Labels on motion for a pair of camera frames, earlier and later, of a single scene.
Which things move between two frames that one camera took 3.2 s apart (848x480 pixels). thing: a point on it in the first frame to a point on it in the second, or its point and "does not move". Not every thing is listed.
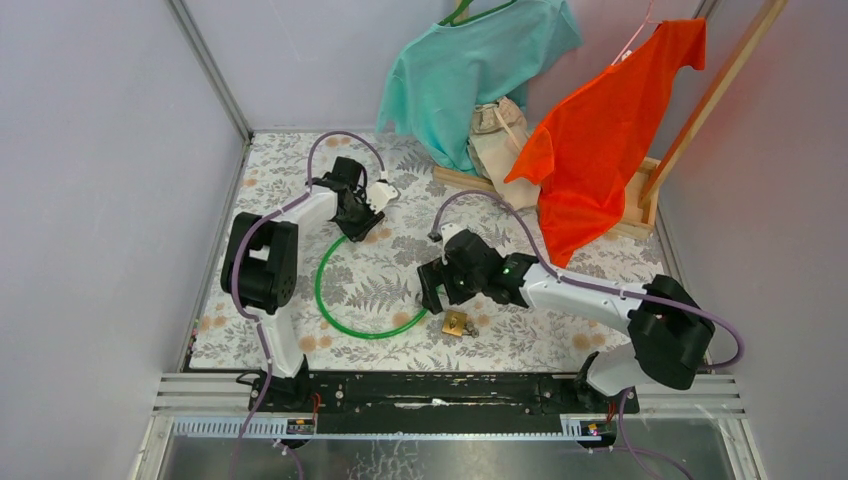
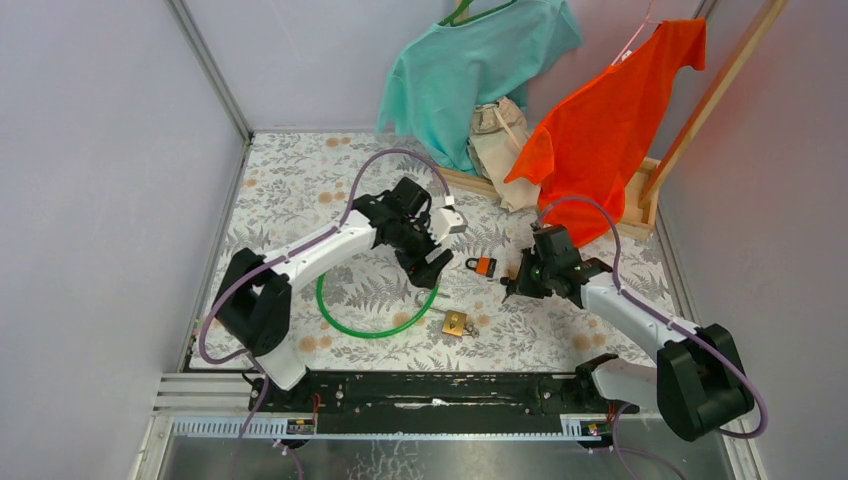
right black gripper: [431, 274] to [522, 285]
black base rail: [435, 404] does not move
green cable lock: [340, 329] does not move
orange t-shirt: [583, 153] does not move
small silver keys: [474, 332] does not move
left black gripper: [359, 231] to [419, 271]
